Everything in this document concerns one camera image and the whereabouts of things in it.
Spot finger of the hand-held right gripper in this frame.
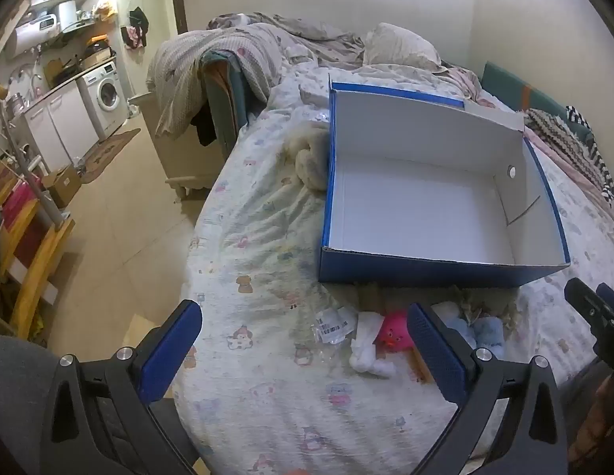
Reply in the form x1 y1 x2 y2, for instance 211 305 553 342
596 283 614 317
564 278 614 336

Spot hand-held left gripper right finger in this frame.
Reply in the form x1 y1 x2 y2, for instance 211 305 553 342
406 302 570 475

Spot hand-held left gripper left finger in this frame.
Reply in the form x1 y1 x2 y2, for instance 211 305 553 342
40 300 204 475

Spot pink plush toy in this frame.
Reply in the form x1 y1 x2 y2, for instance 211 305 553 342
376 309 417 352

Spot light blue plush toy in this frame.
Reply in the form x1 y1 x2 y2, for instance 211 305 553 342
445 314 506 352

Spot white plush toy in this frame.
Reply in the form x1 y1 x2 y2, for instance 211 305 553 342
349 312 397 377

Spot clear plastic packet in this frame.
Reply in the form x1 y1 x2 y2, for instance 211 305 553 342
312 307 360 357

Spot blue and white cardboard box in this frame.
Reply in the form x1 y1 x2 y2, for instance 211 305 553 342
318 73 571 288

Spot cream plush toy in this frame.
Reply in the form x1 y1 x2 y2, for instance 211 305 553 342
286 121 332 194

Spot person's right forearm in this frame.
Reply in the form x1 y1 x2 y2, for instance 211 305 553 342
568 369 614 475

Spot beige patterned plush toy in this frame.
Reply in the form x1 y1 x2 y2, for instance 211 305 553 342
455 287 520 327

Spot black white striped cloth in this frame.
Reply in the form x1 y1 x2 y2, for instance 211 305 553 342
564 104 614 211

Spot grey clothing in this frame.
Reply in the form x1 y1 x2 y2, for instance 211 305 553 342
0 335 58 475

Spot patterned knit blanket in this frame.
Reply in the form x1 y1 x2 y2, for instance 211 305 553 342
525 109 609 199

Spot small cardboard box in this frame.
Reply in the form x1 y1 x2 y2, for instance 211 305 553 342
42 165 83 209

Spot pink bag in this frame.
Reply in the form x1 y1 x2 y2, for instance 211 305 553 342
3 180 43 243

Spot brown doormat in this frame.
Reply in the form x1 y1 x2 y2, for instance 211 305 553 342
80 129 141 184

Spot black hanging cloth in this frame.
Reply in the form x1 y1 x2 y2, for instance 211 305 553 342
191 106 219 147

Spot teal bed headboard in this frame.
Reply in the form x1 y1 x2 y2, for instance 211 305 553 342
482 62 595 134

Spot white floor cabinet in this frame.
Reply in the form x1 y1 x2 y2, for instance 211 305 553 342
23 79 102 171

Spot teal bed footboard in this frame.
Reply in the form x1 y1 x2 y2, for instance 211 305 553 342
201 52 249 148

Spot pink cloth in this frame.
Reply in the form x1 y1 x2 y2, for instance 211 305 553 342
436 64 483 101

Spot white washing machine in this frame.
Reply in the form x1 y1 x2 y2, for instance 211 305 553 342
80 62 129 140

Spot grey checked blanket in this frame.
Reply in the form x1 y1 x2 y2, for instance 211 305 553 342
148 22 288 139

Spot white pillow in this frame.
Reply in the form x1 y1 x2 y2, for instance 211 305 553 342
362 22 442 67

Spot hanging clothes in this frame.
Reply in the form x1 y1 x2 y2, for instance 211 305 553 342
121 7 150 50

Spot grey brown duvet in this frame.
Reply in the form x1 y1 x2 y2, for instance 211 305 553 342
208 12 367 67

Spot cream wooden bed frame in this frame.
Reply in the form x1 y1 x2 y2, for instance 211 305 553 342
139 94 229 200

